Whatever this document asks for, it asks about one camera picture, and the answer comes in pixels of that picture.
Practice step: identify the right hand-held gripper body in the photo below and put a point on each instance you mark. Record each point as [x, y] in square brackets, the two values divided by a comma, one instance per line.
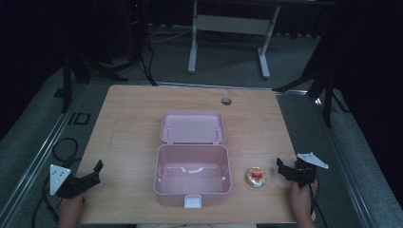
[303, 169]

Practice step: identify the black computer tower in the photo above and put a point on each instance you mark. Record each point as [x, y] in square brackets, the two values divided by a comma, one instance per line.
[136, 28]

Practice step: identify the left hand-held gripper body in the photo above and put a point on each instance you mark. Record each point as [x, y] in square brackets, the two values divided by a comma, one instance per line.
[68, 185]

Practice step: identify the pink plastic storage box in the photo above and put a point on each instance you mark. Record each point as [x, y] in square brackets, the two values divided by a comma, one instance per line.
[192, 159]

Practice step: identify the person's right hand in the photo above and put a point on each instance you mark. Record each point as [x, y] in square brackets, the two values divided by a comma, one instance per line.
[301, 205]

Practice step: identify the white desk frame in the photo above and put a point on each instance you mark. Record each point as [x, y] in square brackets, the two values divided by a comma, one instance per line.
[233, 34]

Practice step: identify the person's left hand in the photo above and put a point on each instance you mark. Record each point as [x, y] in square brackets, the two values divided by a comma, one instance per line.
[71, 211]

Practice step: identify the black tripod stand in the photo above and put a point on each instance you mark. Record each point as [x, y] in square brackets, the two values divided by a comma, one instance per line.
[320, 76]
[87, 60]

